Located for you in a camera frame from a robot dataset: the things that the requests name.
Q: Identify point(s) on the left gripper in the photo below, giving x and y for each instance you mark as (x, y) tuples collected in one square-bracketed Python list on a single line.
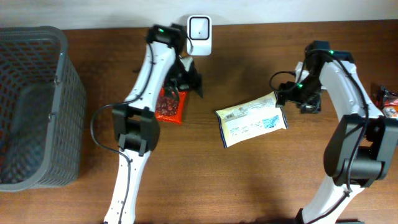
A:
[(193, 80)]

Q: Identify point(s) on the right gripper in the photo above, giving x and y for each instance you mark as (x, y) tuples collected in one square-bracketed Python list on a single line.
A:
[(312, 107)]

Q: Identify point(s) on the red candy bag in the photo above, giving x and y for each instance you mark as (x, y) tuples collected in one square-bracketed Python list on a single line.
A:
[(168, 109)]

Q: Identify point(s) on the yellow snack bag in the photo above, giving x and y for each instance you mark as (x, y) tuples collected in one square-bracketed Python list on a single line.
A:
[(248, 120)]

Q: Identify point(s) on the black red snack wrapper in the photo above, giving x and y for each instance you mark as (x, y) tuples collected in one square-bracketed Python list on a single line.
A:
[(385, 97)]

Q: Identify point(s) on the small orange tissue pack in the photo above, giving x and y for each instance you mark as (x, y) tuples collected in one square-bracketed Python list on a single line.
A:
[(390, 109)]

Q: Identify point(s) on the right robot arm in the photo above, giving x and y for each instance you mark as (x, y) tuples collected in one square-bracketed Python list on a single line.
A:
[(361, 149)]

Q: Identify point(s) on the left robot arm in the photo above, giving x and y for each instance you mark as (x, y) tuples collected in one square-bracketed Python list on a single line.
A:
[(136, 129)]

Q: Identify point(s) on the grey plastic basket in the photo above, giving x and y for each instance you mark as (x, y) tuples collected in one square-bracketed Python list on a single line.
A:
[(43, 104)]

